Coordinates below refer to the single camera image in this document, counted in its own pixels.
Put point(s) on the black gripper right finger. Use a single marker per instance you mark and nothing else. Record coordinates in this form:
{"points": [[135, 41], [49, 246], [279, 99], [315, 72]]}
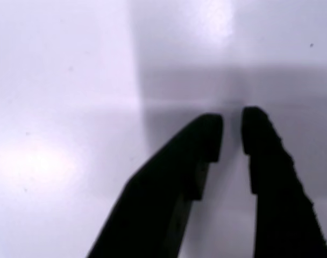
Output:
{"points": [[273, 188]]}

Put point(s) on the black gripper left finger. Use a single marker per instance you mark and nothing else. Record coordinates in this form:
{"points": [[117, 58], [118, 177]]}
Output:
{"points": [[163, 188]]}

